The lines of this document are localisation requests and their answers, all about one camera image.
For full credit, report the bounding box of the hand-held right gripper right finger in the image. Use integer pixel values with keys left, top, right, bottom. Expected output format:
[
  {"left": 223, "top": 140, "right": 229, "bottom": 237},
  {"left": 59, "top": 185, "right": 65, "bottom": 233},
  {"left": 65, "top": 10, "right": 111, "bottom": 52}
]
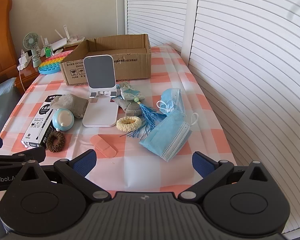
[{"left": 177, "top": 151, "right": 275, "bottom": 203}]

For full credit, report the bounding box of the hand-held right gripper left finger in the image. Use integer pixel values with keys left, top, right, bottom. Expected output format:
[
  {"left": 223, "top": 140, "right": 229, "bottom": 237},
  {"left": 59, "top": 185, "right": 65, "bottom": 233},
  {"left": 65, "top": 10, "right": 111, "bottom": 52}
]
[{"left": 15, "top": 149, "right": 110, "bottom": 203}]

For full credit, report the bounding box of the beige adhesive bandage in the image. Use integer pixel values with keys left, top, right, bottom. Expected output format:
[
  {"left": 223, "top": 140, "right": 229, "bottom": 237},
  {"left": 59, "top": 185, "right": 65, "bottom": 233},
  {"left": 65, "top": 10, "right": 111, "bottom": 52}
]
[{"left": 90, "top": 134, "right": 117, "bottom": 158}]

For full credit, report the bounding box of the brown hair scrunchie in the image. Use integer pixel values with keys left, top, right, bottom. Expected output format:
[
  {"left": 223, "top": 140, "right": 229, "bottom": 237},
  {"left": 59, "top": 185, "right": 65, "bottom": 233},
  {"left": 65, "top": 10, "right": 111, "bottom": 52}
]
[{"left": 45, "top": 130, "right": 66, "bottom": 153}]

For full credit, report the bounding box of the blue face mask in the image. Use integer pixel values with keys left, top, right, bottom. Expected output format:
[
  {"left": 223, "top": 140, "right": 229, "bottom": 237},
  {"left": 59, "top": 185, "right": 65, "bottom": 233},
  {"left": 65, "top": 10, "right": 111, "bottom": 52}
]
[
  {"left": 139, "top": 112, "right": 199, "bottom": 162},
  {"left": 157, "top": 88, "right": 187, "bottom": 117}
]

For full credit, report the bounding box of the blue round plush toy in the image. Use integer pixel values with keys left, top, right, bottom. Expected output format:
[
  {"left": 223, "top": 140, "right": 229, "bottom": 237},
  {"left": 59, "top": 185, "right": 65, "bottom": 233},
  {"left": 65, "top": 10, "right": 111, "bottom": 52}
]
[{"left": 52, "top": 108, "right": 75, "bottom": 131}]

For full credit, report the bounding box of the cream hair scrunchie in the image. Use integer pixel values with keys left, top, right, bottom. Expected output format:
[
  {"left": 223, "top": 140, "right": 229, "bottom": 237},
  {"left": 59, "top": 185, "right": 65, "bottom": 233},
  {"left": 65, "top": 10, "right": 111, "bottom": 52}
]
[{"left": 116, "top": 116, "right": 142, "bottom": 131}]

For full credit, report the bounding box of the grey fabric pouch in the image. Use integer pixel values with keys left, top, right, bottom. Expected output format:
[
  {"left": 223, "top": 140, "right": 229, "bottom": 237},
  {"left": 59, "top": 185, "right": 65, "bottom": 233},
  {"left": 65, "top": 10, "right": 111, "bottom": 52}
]
[{"left": 51, "top": 94, "right": 89, "bottom": 119}]

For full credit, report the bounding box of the brown cardboard box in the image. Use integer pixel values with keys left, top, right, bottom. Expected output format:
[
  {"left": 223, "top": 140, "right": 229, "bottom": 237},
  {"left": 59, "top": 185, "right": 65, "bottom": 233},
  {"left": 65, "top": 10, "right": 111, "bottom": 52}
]
[{"left": 59, "top": 34, "right": 152, "bottom": 86}]

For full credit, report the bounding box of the black and white pen box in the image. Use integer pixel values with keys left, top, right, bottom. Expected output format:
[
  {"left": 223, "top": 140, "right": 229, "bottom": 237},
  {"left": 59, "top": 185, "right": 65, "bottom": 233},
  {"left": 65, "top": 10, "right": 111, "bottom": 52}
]
[{"left": 22, "top": 95, "right": 63, "bottom": 148}]

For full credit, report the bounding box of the blue bedding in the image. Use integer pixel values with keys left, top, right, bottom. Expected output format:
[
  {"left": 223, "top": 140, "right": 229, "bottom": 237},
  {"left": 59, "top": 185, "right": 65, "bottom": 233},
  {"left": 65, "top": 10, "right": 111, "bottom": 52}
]
[{"left": 0, "top": 77, "right": 22, "bottom": 140}]

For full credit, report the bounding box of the wooden nightstand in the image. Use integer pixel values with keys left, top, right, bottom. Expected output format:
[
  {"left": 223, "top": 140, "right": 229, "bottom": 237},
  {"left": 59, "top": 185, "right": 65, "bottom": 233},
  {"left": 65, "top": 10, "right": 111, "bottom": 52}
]
[{"left": 14, "top": 44, "right": 78, "bottom": 96}]

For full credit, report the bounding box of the floral sachet with blue tassel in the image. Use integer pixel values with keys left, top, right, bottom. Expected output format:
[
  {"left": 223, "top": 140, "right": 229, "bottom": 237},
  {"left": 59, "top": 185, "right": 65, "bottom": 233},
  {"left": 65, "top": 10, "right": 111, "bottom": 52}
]
[{"left": 116, "top": 81, "right": 166, "bottom": 139}]

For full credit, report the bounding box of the white power strip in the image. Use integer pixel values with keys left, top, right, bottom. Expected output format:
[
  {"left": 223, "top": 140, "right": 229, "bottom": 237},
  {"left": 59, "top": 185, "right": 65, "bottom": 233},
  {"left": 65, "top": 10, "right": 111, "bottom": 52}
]
[{"left": 17, "top": 50, "right": 33, "bottom": 71}]

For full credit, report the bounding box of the white phone stand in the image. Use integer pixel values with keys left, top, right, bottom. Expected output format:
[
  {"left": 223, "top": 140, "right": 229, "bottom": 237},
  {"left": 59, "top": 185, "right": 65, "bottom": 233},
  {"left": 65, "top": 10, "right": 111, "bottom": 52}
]
[{"left": 82, "top": 55, "right": 120, "bottom": 127}]

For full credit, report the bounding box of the rainbow pop bubble toy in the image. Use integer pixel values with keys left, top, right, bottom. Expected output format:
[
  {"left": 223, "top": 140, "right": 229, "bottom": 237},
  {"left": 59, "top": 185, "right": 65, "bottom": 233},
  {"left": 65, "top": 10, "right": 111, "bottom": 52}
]
[{"left": 38, "top": 50, "right": 73, "bottom": 75}]

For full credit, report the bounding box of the wooden bed headboard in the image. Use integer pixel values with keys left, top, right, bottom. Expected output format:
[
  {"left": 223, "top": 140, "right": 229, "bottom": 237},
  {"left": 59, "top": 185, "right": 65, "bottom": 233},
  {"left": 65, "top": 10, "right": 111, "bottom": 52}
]
[{"left": 0, "top": 0, "right": 19, "bottom": 88}]

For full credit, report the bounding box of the white louvered closet door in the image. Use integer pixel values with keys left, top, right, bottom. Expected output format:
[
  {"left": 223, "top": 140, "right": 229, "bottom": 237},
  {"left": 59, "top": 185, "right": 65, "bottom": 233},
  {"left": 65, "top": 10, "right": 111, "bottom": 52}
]
[
  {"left": 124, "top": 0, "right": 199, "bottom": 53},
  {"left": 187, "top": 0, "right": 300, "bottom": 240}
]

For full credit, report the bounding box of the green handheld fan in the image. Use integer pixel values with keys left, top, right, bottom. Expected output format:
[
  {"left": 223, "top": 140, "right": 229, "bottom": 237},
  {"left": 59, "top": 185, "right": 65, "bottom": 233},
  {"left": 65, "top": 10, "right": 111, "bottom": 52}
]
[{"left": 23, "top": 32, "right": 42, "bottom": 68}]

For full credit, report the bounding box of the white flat device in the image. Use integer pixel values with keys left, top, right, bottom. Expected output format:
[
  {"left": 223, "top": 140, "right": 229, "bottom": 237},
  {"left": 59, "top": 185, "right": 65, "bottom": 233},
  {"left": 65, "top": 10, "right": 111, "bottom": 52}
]
[{"left": 66, "top": 27, "right": 86, "bottom": 46}]

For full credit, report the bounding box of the white cable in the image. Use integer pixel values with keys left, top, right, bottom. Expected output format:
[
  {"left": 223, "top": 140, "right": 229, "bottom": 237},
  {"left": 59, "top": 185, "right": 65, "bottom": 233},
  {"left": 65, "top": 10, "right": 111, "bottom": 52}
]
[{"left": 18, "top": 68, "right": 26, "bottom": 91}]

